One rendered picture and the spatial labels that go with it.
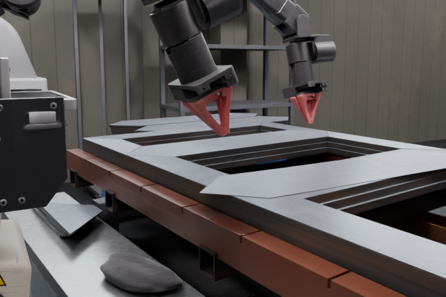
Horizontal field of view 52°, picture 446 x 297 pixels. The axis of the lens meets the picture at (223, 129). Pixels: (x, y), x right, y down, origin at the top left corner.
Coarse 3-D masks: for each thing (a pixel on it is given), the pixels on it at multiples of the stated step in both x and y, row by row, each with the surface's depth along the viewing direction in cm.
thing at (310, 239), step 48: (96, 144) 134; (144, 144) 146; (288, 144) 137; (336, 144) 144; (192, 192) 92; (336, 192) 84; (384, 192) 92; (288, 240) 70; (336, 240) 62; (432, 288) 51
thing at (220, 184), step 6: (216, 180) 91; (222, 180) 91; (228, 180) 91; (210, 186) 86; (216, 186) 86; (222, 186) 86; (228, 186) 86; (234, 186) 86; (240, 186) 86; (222, 192) 82; (228, 192) 82; (234, 192) 82; (240, 192) 82; (246, 192) 82; (252, 192) 82
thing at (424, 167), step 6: (366, 156) 115; (372, 156) 115; (378, 156) 115; (384, 156) 115; (390, 156) 115; (390, 162) 108; (396, 162) 108; (402, 162) 108; (408, 162) 108; (414, 162) 108; (420, 162) 108; (414, 168) 102; (420, 168) 102; (426, 168) 102; (432, 168) 102; (438, 168) 102
